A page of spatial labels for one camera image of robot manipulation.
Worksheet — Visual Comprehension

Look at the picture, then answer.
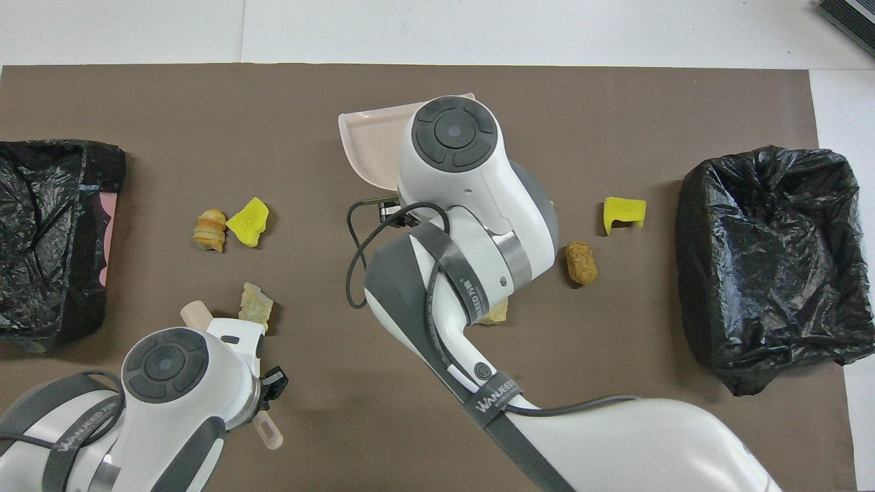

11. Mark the beige bread chunk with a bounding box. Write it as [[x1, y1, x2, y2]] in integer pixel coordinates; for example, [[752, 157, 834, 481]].
[[477, 297, 511, 327], [239, 282, 274, 333]]

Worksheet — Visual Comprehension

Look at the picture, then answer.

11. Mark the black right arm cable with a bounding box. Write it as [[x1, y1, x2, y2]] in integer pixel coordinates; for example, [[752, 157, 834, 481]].
[[345, 198, 640, 419]]

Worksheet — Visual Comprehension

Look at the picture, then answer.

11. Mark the left black bag bin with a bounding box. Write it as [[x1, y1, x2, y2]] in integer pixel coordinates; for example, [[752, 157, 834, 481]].
[[675, 145, 875, 397]]

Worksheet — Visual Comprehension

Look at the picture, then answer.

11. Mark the dark grey striped device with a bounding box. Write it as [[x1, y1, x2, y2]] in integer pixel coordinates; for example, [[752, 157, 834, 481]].
[[816, 0, 875, 57]]

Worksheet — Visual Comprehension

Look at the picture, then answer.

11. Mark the right black bag bin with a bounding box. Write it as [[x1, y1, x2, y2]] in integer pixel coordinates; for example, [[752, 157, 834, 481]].
[[0, 139, 127, 353]]

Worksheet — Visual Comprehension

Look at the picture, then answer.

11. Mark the beige plastic dustpan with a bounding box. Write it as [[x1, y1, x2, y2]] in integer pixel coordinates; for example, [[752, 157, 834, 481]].
[[338, 92, 477, 192]]

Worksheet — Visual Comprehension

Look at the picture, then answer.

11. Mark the orange striped croissant toy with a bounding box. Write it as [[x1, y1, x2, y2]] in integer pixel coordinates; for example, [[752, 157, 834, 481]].
[[193, 208, 228, 253]]

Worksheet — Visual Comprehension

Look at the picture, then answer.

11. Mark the black bag bin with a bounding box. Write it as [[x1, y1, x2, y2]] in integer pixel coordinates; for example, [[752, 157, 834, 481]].
[[675, 145, 875, 397], [0, 139, 127, 353]]

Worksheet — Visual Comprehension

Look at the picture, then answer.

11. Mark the pink plastic bin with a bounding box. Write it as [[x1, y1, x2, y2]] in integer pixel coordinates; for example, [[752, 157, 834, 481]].
[[98, 193, 118, 288]]

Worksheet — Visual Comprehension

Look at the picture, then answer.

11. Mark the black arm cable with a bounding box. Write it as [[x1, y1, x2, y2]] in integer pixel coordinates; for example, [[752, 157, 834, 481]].
[[0, 370, 127, 455], [345, 198, 640, 419]]

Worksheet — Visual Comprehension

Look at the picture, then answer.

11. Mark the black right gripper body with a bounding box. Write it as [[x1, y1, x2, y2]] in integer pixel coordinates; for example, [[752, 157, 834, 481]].
[[378, 197, 414, 228]]

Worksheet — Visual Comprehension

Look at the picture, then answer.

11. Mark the beige hand brush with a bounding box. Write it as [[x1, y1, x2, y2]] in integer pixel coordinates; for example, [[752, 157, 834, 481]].
[[180, 301, 283, 450]]

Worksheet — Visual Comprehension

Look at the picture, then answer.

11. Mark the yellow sponge piece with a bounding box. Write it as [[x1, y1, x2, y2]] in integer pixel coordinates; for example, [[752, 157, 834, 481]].
[[603, 197, 647, 236], [226, 197, 270, 248]]

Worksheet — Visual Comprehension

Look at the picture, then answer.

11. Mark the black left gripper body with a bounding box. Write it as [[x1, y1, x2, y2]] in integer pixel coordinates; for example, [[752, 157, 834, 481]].
[[260, 367, 289, 411]]

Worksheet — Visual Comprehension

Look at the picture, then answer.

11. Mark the brown table mat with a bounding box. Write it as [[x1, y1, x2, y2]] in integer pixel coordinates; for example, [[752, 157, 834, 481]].
[[0, 64, 859, 492]]

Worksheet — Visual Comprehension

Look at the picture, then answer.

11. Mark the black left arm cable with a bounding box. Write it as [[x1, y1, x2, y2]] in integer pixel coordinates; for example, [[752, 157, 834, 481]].
[[0, 370, 127, 455]]

